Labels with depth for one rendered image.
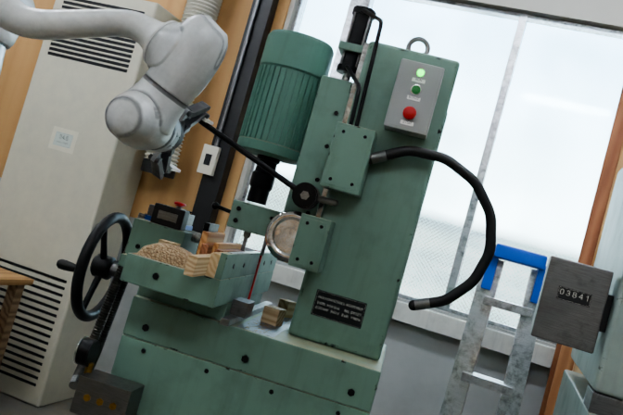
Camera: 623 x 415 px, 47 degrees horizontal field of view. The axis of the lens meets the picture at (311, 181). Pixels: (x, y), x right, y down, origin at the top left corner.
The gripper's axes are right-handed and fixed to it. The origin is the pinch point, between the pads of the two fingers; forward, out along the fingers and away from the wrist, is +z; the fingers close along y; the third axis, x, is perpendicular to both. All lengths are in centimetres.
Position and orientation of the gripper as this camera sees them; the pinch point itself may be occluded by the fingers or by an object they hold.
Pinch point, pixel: (190, 144)
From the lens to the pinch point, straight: 174.8
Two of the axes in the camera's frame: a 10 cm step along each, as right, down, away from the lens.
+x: -8.1, -5.6, 1.5
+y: 5.7, -8.2, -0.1
